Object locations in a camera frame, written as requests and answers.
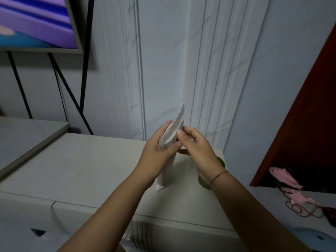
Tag television with grey frame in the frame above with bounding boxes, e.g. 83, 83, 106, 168
0, 0, 85, 54

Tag person's left hand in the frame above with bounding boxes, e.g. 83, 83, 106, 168
131, 121, 183, 188

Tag white table with grey edge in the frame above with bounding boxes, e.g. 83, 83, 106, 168
0, 116, 70, 180

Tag person's right forearm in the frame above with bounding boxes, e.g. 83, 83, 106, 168
209, 170, 313, 252

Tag black television stand leg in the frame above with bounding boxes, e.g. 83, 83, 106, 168
6, 51, 33, 120
47, 53, 94, 136
79, 0, 95, 113

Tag light blue plastic object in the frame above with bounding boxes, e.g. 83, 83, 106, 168
290, 227, 336, 252

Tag person's right hand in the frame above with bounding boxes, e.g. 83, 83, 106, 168
177, 126, 228, 185

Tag black cloth with pink print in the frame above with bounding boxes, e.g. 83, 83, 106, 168
258, 165, 336, 227

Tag white cabinet with drawers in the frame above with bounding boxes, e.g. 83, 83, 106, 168
0, 132, 239, 252

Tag thin dark string bracelet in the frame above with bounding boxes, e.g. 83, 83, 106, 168
208, 170, 228, 186

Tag person's left forearm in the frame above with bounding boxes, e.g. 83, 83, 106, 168
56, 172, 156, 252

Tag red-brown wooden door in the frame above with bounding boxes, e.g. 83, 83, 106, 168
249, 30, 336, 194

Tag thin black cable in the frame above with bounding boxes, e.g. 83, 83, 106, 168
54, 68, 69, 122

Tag green cup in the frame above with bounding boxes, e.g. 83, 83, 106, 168
198, 156, 227, 190

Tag white ribbed plastic appliance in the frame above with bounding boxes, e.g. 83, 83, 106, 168
119, 220, 158, 252

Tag silver white plastic pouch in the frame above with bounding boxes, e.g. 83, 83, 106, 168
156, 104, 185, 191

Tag red rubber bands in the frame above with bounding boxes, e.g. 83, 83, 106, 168
286, 201, 317, 218

